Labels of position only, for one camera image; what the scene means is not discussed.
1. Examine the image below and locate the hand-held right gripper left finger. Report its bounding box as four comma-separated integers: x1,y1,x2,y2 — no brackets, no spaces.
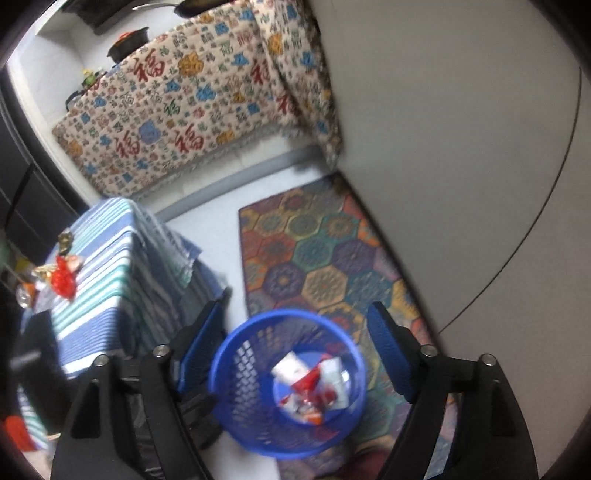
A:
50,288,232,480

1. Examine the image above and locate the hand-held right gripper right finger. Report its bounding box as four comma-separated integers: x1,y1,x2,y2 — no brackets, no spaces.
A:
367,301,539,480

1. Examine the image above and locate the white red paper wrapper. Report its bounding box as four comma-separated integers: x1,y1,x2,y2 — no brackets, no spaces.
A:
271,351,340,424

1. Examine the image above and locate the blue plastic waste basket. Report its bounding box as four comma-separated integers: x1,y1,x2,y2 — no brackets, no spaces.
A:
209,309,369,459

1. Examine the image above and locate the orange cloth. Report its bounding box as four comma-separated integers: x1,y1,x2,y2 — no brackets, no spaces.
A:
4,415,36,454

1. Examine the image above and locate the red orange snack bag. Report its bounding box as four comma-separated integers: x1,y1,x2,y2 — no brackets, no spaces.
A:
50,256,85,302

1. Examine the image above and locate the striped tablecloth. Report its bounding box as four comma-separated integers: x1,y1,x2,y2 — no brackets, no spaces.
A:
18,198,232,455

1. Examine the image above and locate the colourful hexagon patterned rug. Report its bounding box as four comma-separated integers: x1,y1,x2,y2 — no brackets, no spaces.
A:
238,173,462,480

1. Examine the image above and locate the grey refrigerator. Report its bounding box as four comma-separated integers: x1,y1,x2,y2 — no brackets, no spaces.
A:
0,69,89,278

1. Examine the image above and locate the grey kitchen counter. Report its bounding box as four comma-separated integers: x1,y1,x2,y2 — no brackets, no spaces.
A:
309,0,583,480

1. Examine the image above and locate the printed patterned cloth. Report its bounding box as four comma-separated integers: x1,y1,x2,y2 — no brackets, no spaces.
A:
52,0,301,199
252,0,343,170

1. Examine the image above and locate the black clay pot red lid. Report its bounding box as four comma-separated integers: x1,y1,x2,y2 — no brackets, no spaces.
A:
107,27,151,64

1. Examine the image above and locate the black wok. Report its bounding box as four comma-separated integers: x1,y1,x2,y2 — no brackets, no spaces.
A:
131,0,234,20

